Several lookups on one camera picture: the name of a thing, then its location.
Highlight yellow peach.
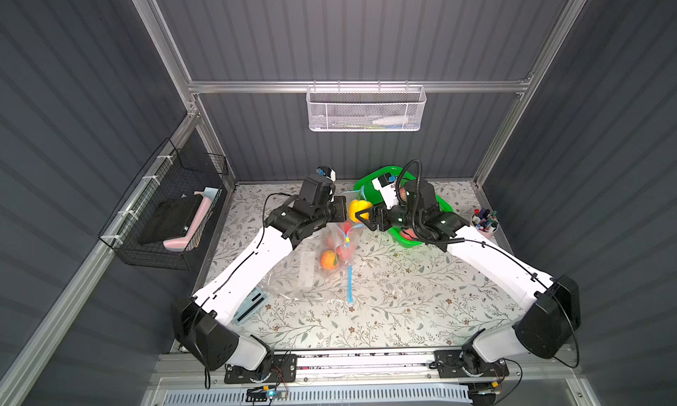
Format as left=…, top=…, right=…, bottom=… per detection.
left=348, top=200, right=373, bottom=223

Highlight pink peach with leaf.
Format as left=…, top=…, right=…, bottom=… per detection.
left=335, top=243, right=356, bottom=263

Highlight orange red peach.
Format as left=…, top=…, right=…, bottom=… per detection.
left=319, top=250, right=340, bottom=271

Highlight clear zip-top bag blue zipper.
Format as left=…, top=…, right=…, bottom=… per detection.
left=258, top=219, right=367, bottom=305

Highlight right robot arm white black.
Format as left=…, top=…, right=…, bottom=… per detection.
left=347, top=179, right=581, bottom=377

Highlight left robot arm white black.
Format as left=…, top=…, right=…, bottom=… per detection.
left=171, top=196, right=348, bottom=378

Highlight green plastic basket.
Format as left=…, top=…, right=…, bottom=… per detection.
left=353, top=160, right=468, bottom=251

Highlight pink pen cup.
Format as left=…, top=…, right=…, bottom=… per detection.
left=471, top=209, right=499, bottom=235

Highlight white tube in basket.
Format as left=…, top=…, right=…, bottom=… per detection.
left=372, top=115, right=409, bottom=128

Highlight teal calculator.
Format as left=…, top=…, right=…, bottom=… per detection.
left=232, top=287, right=268, bottom=326

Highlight black pouch in basket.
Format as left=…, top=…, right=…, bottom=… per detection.
left=139, top=196, right=193, bottom=245

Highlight white wire wall basket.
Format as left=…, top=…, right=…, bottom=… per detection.
left=306, top=84, right=428, bottom=132

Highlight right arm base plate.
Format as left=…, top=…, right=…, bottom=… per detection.
left=428, top=350, right=510, bottom=380

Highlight black wire wall basket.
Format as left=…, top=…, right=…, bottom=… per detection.
left=99, top=139, right=228, bottom=271

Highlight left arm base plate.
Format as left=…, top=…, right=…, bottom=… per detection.
left=224, top=351, right=298, bottom=384

